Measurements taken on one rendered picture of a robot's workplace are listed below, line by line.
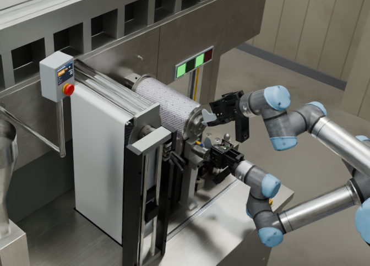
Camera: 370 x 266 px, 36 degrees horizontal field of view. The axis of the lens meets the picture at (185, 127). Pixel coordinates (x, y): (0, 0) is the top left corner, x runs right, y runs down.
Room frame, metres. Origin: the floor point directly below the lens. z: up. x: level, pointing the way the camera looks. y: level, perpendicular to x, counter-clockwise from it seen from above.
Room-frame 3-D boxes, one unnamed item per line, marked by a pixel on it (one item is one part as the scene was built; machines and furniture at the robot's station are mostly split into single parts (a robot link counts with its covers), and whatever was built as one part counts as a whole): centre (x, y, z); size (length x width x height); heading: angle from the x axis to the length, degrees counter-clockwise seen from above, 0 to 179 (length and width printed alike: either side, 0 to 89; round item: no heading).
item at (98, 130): (1.40, 0.29, 1.17); 0.34 x 0.05 x 0.54; 53
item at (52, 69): (1.15, 0.32, 1.66); 0.07 x 0.07 x 0.10; 64
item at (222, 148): (1.55, -0.16, 1.12); 0.12 x 0.08 x 0.09; 53
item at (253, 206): (1.44, -0.29, 1.01); 0.11 x 0.08 x 0.11; 14
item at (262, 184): (1.45, -0.29, 1.11); 0.11 x 0.08 x 0.09; 53
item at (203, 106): (1.57, -0.04, 1.25); 0.15 x 0.01 x 0.15; 143
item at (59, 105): (1.15, 0.32, 1.51); 0.02 x 0.02 x 0.20
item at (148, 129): (1.35, 0.10, 1.33); 0.06 x 0.06 x 0.06; 53
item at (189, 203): (1.52, -0.05, 1.05); 0.06 x 0.05 x 0.31; 53
